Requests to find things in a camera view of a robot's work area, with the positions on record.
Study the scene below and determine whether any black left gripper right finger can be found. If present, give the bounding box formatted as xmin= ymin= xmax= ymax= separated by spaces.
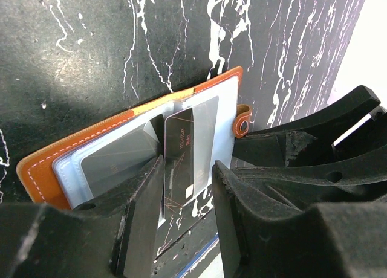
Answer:
xmin=212 ymin=161 xmax=386 ymax=277

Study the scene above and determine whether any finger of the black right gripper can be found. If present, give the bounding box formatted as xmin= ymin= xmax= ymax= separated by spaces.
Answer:
xmin=234 ymin=85 xmax=380 ymax=167
xmin=233 ymin=145 xmax=386 ymax=204

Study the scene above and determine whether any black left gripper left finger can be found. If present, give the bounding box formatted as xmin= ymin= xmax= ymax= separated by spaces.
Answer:
xmin=1 ymin=156 xmax=164 ymax=277

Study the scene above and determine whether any brown leather card holder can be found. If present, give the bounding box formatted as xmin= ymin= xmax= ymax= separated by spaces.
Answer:
xmin=16 ymin=66 xmax=250 ymax=209

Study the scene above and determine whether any black VIP credit card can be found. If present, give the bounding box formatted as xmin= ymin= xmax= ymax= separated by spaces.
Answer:
xmin=159 ymin=96 xmax=219 ymax=224

